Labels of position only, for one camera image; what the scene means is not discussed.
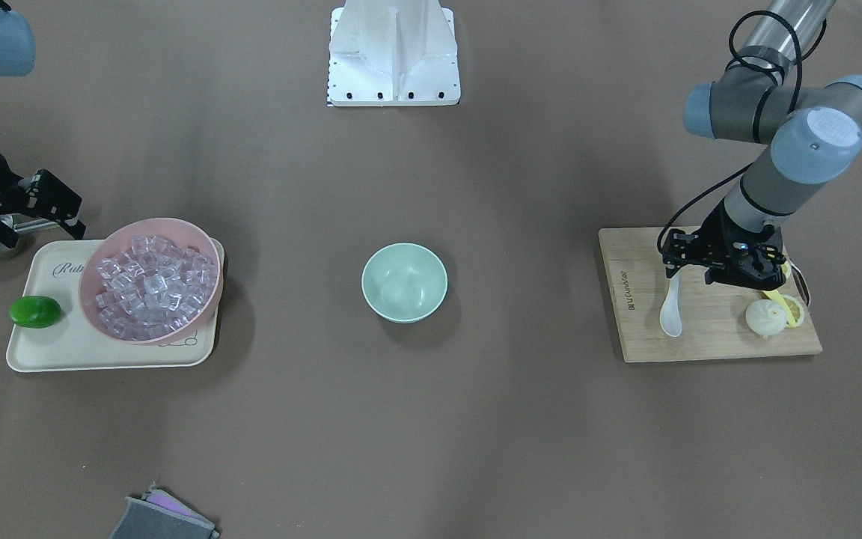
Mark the white ceramic spoon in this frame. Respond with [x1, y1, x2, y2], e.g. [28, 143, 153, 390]
[659, 272, 683, 338]

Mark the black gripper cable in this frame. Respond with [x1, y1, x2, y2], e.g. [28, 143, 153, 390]
[655, 9, 828, 252]

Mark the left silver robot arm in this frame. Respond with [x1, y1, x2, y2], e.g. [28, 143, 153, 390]
[657, 1, 862, 290]

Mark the yellow plastic knife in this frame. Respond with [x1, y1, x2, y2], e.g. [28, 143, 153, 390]
[762, 290, 803, 328]

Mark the beige serving tray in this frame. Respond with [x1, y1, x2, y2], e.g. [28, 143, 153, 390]
[6, 240, 218, 373]

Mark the green lime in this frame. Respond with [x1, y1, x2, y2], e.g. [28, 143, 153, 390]
[9, 296, 62, 329]

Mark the lemon slice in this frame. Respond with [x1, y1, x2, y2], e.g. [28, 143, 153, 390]
[781, 294, 807, 329]

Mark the wooden cutting board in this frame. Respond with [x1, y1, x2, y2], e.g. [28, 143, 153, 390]
[598, 228, 823, 364]

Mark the white camera pillar base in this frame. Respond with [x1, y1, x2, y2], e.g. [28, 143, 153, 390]
[326, 1, 462, 107]

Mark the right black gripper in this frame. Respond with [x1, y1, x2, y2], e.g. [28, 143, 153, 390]
[0, 168, 86, 249]

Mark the grey folded cloth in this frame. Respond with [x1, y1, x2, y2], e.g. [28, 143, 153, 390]
[110, 487, 220, 538]

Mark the mint green bowl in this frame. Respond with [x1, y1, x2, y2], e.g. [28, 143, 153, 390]
[361, 243, 449, 324]

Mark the pile of clear ice cubes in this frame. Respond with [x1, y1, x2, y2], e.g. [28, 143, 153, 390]
[93, 235, 220, 342]

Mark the white steamed bun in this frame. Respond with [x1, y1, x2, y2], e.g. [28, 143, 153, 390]
[745, 298, 788, 338]

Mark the pink bowl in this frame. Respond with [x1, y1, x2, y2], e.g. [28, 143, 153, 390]
[79, 217, 224, 345]

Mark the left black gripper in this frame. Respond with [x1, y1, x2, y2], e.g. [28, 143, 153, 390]
[658, 197, 788, 290]

